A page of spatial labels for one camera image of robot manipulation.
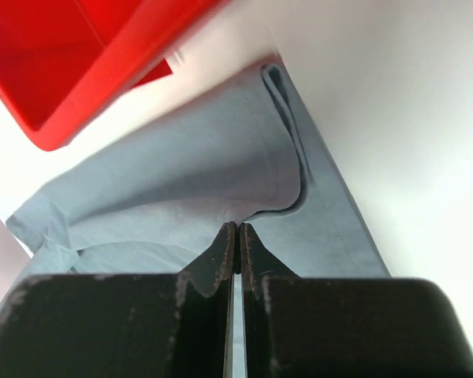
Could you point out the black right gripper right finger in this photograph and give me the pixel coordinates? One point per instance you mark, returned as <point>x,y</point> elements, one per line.
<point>345,327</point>

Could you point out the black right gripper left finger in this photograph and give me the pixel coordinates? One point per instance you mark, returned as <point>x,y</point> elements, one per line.
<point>124,325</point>

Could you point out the grey polo shirt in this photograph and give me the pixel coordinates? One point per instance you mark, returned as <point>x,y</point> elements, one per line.
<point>246,152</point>

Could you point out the red plastic bin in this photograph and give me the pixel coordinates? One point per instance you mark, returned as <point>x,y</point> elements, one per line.
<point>62,63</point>

